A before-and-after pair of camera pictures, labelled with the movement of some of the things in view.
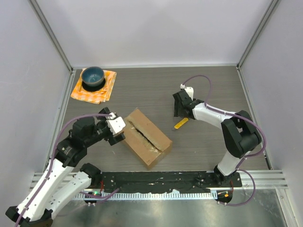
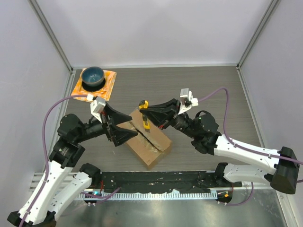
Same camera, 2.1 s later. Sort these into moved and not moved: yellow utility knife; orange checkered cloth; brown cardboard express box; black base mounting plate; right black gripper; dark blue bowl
Moved: right black gripper; yellow utility knife
Not moved: brown cardboard express box; black base mounting plate; orange checkered cloth; dark blue bowl
